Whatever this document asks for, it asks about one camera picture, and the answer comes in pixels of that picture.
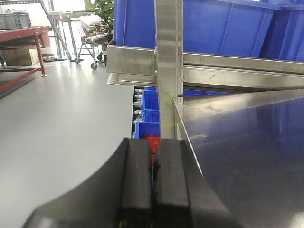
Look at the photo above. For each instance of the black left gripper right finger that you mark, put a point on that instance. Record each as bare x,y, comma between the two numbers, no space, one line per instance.
182,197

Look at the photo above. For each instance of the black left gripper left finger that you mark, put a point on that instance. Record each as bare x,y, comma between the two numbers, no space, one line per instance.
118,195

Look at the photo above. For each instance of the blue bin with red parts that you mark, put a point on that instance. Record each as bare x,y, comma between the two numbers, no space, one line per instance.
149,131

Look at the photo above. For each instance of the small blue parts bin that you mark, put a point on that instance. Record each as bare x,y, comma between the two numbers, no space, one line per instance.
150,105

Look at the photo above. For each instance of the stainless steel shelf rack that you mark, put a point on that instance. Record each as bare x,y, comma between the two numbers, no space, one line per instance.
172,70

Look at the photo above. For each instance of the cardboard box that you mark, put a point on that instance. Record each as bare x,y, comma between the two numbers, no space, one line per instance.
20,57

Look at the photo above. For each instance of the blue plastic crate left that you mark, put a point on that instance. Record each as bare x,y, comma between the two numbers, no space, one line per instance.
134,23

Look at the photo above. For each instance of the blue plastic crate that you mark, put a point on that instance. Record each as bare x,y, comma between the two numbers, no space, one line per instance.
134,23
272,29

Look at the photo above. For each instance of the red metal conveyor table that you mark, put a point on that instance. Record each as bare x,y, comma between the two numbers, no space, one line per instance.
35,35

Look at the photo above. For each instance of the green potted plant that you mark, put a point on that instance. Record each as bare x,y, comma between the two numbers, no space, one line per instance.
102,8

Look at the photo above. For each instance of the blue plastic crate right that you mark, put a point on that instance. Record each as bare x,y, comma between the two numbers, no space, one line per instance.
272,29

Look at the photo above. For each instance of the grey plastic crate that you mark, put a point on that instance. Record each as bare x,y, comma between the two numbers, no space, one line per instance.
15,20

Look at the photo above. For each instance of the wire shopping cart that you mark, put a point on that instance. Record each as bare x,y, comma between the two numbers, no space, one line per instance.
94,35

